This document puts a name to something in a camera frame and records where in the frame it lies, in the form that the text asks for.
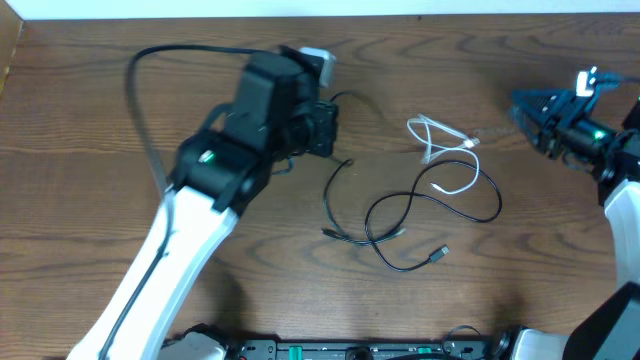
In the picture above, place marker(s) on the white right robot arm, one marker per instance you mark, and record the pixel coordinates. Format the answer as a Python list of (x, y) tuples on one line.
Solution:
[(612, 330)]

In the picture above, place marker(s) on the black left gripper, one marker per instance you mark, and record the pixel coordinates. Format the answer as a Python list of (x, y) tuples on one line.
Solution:
[(325, 128)]

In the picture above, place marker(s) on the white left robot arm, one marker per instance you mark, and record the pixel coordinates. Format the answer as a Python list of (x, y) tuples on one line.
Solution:
[(276, 115)]

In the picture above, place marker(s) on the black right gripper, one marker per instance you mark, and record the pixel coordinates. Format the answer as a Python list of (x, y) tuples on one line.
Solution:
[(552, 122)]

